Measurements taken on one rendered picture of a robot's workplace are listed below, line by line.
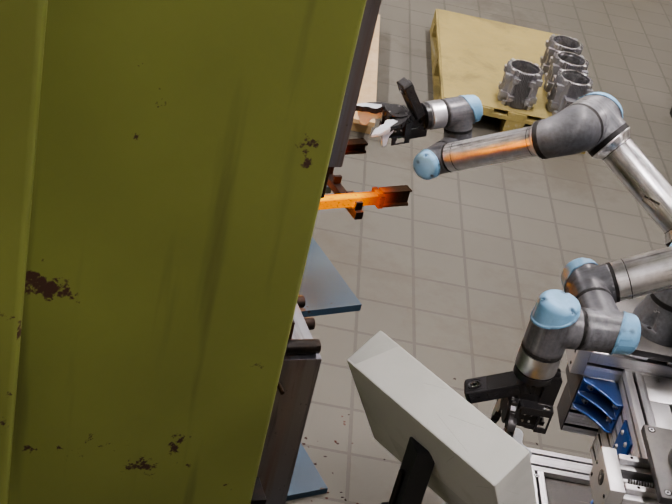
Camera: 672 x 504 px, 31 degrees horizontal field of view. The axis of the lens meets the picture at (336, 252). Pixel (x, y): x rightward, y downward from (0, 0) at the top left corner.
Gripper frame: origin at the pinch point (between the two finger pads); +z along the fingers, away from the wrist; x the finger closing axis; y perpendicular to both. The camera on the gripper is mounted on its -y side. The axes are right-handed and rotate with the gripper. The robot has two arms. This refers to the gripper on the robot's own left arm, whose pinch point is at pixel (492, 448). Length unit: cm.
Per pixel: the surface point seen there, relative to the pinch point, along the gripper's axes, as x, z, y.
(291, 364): 17.5, 3.1, -39.0
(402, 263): 204, 94, 5
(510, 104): 330, 80, 51
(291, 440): 18.9, 23.8, -35.3
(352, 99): 16, -57, -39
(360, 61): 16, -64, -40
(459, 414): -23.2, -25.3, -14.0
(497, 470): -33.0, -23.9, -8.0
